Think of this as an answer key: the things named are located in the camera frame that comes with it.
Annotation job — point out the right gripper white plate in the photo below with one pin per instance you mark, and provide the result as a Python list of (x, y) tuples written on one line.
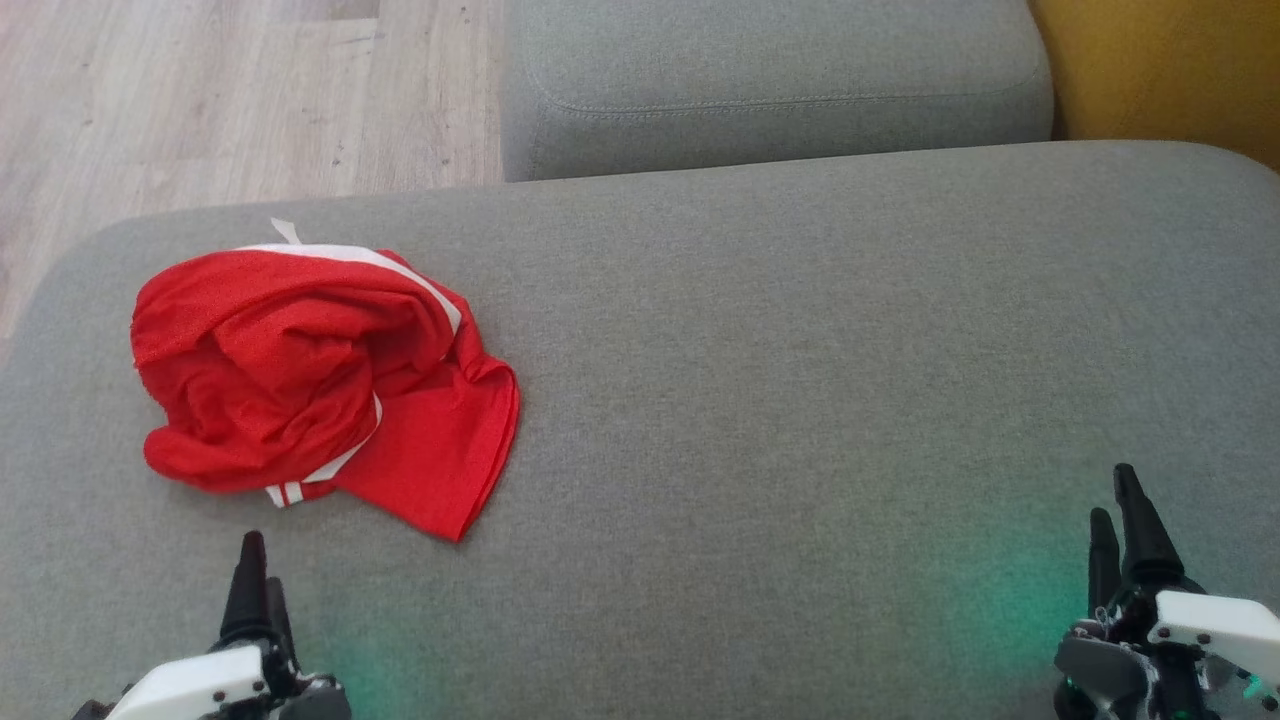
[(1215, 630)]

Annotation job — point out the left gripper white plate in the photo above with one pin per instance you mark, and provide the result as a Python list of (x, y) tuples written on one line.
[(190, 685)]

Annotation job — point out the red basketball shorts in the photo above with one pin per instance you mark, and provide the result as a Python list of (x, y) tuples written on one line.
[(260, 330)]

